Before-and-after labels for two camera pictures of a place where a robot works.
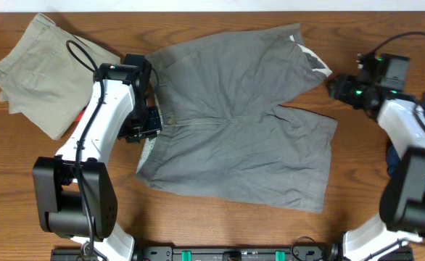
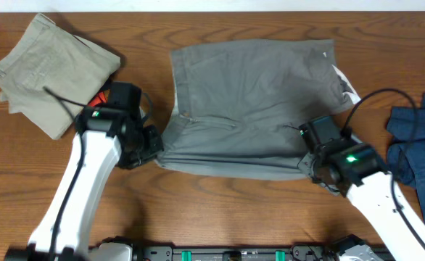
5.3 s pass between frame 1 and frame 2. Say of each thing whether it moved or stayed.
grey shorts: moved
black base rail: stayed
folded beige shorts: stayed
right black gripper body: moved
